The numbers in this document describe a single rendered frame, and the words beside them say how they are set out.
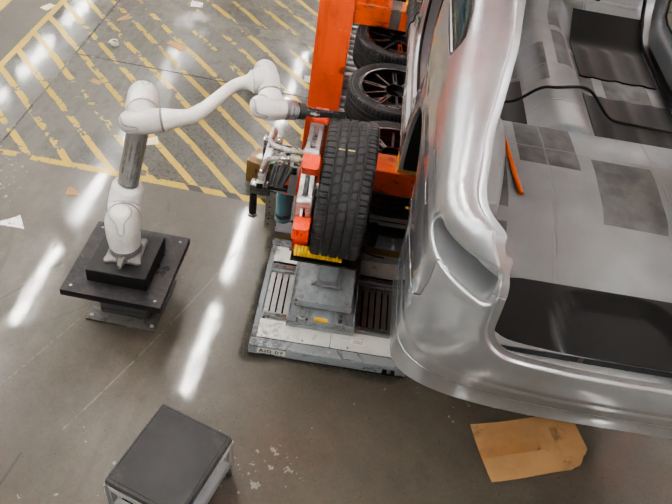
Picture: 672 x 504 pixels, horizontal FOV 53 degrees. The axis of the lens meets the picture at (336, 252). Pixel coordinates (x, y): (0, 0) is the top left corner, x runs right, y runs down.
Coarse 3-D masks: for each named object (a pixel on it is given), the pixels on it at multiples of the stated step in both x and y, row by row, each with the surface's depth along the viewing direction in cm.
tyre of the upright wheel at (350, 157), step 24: (336, 120) 302; (336, 144) 290; (360, 144) 291; (336, 168) 286; (360, 168) 287; (336, 192) 286; (360, 192) 287; (336, 216) 290; (360, 216) 289; (312, 240) 300; (336, 240) 297; (360, 240) 296
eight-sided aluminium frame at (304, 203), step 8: (312, 128) 304; (320, 128) 304; (312, 136) 301; (320, 136) 300; (320, 144) 298; (304, 152) 292; (312, 152) 291; (320, 152) 333; (304, 176) 291; (312, 176) 291; (312, 184) 292; (296, 200) 292; (304, 200) 291; (312, 200) 342; (296, 208) 294; (304, 208) 293; (312, 208) 342; (304, 216) 297
